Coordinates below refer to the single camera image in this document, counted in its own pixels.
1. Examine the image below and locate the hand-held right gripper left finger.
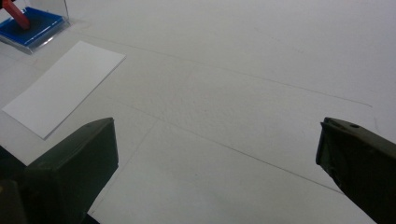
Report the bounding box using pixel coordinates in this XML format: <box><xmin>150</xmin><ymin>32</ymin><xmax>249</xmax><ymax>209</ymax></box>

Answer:
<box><xmin>22</xmin><ymin>117</ymin><xmax>120</xmax><ymax>224</ymax></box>

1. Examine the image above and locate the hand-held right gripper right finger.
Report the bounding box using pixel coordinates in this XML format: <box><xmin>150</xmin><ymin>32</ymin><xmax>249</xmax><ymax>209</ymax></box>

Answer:
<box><xmin>315</xmin><ymin>117</ymin><xmax>396</xmax><ymax>224</ymax></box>

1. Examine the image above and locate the red stamp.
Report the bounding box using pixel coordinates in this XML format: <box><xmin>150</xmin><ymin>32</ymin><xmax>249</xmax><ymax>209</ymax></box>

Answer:
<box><xmin>1</xmin><ymin>0</ymin><xmax>32</xmax><ymax>31</ymax></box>

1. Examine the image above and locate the white paper sheet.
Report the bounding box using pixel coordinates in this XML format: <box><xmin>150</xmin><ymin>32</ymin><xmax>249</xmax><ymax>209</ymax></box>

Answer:
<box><xmin>1</xmin><ymin>40</ymin><xmax>127</xmax><ymax>141</ymax></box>

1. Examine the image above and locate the blue ink pad clear case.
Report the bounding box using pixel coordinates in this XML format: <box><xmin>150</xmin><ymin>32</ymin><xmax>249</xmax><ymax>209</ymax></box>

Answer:
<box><xmin>0</xmin><ymin>0</ymin><xmax>71</xmax><ymax>56</ymax></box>

